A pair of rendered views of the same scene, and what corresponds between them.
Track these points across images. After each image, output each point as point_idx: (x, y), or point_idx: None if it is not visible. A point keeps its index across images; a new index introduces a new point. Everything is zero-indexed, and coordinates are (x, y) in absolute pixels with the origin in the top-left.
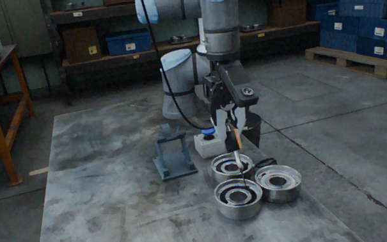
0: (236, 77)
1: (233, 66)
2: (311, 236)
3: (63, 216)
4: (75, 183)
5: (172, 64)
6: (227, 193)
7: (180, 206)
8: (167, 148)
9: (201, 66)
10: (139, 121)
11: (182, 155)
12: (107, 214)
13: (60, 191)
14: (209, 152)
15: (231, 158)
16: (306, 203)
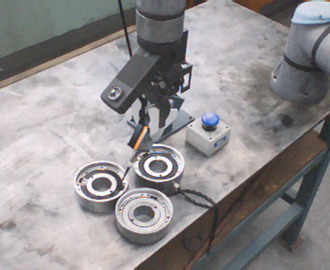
0: (129, 72)
1: (144, 58)
2: (68, 265)
3: (52, 79)
4: (101, 65)
5: (298, 18)
6: (104, 173)
7: (88, 149)
8: (195, 104)
9: (325, 46)
10: (245, 59)
11: (181, 120)
12: (61, 104)
13: (86, 62)
14: (192, 140)
15: (178, 161)
16: (127, 255)
